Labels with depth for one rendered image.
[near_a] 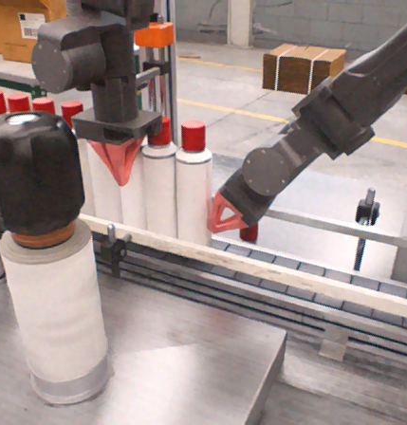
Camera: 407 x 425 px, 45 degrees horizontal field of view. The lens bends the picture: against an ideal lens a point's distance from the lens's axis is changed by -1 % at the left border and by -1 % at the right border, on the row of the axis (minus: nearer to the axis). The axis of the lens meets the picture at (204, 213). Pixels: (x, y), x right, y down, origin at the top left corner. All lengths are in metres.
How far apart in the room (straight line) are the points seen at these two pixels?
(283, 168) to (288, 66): 4.16
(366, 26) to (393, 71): 5.57
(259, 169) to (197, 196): 0.16
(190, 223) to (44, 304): 0.30
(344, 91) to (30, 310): 0.39
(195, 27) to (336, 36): 1.94
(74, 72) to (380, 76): 0.31
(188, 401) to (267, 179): 0.25
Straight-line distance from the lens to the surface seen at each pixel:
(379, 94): 0.54
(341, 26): 6.17
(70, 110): 0.77
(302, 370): 0.66
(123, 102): 0.62
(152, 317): 0.65
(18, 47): 2.51
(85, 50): 0.57
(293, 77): 4.70
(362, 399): 0.65
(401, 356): 0.70
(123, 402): 0.56
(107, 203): 0.79
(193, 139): 0.67
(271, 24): 6.49
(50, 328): 0.50
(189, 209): 0.70
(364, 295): 0.66
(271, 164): 0.55
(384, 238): 0.70
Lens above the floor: 1.31
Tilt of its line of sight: 30 degrees down
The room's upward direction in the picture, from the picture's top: straight up
